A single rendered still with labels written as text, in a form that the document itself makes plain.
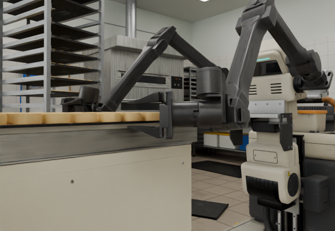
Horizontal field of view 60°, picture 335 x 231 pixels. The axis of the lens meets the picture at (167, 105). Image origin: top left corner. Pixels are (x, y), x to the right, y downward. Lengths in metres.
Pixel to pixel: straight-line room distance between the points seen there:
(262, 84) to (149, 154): 0.84
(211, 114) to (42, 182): 0.35
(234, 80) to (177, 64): 4.54
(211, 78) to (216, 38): 5.97
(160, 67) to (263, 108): 3.71
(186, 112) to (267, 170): 0.85
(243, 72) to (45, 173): 0.50
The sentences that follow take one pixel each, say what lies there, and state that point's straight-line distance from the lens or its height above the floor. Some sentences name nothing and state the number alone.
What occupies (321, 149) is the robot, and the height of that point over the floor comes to 0.74.
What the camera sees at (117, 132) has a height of 0.88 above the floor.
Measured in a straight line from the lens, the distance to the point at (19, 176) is 0.58.
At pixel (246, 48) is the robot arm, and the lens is 0.81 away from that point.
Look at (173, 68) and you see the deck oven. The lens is 5.17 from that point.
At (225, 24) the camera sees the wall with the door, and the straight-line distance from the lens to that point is 6.51.
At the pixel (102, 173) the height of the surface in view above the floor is 0.80.
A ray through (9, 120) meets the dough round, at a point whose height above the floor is 0.91.
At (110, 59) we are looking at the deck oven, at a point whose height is 1.68.
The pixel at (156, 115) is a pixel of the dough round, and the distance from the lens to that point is 0.70.
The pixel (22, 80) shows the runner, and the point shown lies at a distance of 2.26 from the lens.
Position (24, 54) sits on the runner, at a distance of 2.26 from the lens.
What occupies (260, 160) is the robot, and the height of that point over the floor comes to 0.69.
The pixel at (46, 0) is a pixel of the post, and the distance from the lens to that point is 2.07.
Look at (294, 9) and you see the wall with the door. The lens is 5.72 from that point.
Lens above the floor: 0.93
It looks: 1 degrees up
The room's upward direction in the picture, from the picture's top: straight up
